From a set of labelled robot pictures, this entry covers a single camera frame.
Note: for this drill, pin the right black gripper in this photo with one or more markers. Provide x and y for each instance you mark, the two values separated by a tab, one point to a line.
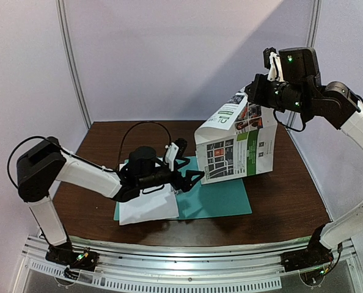
258	92

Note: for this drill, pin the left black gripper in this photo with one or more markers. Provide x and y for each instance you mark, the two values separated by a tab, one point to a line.
186	185

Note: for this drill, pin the white printed paper sheet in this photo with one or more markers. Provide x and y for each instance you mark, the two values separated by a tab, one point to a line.
156	205

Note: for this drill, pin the colourful printed leaflet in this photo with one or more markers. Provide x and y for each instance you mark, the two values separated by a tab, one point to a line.
236	141

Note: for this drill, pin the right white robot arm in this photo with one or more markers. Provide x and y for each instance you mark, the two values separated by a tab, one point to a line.
343	109

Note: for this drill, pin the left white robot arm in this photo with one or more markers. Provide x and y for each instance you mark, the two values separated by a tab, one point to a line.
48	162

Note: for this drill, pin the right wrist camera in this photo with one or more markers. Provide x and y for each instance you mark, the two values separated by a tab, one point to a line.
272	62

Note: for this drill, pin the right aluminium wall post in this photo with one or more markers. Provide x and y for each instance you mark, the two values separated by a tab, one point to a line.
310	41

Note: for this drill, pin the aluminium wall post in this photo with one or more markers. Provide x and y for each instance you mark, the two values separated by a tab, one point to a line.
71	62
310	41

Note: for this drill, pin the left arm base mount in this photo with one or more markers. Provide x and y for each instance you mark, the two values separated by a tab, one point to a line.
74	261

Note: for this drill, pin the aluminium mounting rail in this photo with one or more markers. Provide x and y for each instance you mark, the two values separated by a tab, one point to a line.
141	268

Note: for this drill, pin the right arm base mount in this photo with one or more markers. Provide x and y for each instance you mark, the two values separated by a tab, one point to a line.
315	254

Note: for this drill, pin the left aluminium wall post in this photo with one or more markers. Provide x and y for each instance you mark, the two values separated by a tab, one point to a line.
71	62

